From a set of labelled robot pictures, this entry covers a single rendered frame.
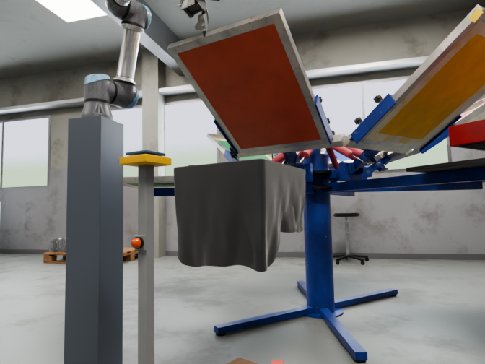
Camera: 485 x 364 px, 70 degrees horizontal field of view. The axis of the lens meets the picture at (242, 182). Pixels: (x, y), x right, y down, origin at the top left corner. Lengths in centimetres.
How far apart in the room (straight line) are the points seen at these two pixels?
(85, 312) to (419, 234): 467
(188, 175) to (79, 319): 81
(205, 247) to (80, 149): 75
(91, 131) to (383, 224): 451
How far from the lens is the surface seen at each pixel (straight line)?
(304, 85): 171
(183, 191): 151
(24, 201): 799
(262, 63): 168
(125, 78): 193
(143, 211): 127
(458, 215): 569
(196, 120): 606
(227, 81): 180
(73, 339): 185
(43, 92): 807
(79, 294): 178
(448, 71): 197
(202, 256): 148
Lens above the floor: 76
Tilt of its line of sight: 4 degrees up
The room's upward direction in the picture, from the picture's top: 1 degrees counter-clockwise
